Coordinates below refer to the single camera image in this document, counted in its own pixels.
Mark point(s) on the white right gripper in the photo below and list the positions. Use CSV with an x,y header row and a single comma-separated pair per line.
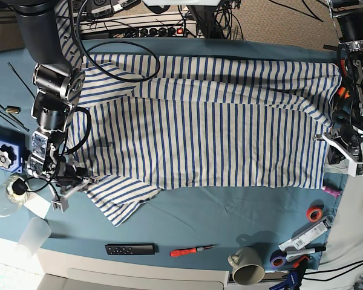
x,y
61,202

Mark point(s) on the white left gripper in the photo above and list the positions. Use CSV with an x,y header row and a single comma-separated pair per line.
x,y
351,154

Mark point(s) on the blue white striped T-shirt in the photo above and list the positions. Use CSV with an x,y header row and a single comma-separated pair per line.
x,y
178,121

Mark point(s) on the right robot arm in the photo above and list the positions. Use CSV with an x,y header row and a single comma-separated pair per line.
x,y
59,85

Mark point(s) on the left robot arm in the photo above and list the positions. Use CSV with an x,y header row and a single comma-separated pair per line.
x,y
346,141

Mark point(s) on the white paper card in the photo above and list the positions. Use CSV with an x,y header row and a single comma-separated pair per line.
x,y
37,205

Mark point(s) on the purple glue tube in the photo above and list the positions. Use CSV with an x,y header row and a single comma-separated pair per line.
x,y
332,191

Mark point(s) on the translucent plastic cup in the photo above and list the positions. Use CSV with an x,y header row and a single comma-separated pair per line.
x,y
33,237

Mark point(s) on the red tape roll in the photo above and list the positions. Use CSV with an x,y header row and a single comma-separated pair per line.
x,y
314,214

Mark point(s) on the blue box with black knob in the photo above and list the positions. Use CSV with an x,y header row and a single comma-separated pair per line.
x,y
12,150

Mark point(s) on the orange black utility knife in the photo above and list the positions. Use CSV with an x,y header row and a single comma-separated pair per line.
x,y
340,99

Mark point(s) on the barcode labelled package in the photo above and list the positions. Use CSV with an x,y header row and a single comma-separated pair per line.
x,y
308,236

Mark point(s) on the black remote control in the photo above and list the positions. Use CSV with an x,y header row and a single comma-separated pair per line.
x,y
121,249

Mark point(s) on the metal hex key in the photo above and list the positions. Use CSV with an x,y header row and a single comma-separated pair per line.
x,y
12,120

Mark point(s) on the brass tipped small tool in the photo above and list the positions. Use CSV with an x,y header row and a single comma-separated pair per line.
x,y
12,110

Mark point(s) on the purple tape roll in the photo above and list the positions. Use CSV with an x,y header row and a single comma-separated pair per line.
x,y
278,259

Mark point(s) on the blue black bar clamp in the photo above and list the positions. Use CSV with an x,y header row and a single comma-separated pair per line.
x,y
294,277

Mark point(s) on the blue table cloth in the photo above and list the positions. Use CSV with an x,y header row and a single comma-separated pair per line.
x,y
232,217

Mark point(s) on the beige ceramic mug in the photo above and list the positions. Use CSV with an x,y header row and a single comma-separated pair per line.
x,y
247,267

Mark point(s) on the black power strip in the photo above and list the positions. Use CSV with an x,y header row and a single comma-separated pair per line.
x,y
152,32

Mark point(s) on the red handled screwdriver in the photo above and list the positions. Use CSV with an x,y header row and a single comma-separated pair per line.
x,y
186,251

